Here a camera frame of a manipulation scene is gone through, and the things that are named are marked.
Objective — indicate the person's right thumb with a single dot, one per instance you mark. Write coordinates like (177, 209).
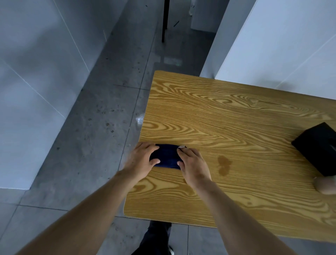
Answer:
(179, 164)

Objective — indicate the dark blue cloth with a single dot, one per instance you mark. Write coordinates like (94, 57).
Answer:
(168, 156)

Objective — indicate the person's left hand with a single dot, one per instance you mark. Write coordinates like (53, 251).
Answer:
(137, 161)

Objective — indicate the person's right hand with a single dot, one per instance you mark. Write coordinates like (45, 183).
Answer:
(194, 168)

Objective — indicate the person's left thumb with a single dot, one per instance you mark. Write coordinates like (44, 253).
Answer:
(156, 161)

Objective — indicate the person's black white shoe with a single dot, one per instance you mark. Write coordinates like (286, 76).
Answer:
(171, 250)

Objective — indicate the person's left forearm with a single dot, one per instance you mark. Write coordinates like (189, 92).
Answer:
(86, 218)

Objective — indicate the person's right forearm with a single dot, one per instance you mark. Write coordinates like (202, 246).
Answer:
(236, 220)

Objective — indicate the person's dark trouser leg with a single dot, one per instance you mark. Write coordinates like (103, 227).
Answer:
(154, 239)

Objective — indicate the white cabinet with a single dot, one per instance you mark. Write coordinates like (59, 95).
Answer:
(207, 15)

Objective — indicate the small black floor scrap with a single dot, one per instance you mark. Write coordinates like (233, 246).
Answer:
(176, 23)

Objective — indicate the black metal furniture leg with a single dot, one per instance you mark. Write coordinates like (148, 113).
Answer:
(165, 21)

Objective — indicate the beige rounded object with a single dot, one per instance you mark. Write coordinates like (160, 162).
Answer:
(326, 185)

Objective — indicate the black box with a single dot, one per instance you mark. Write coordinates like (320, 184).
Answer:
(319, 147)

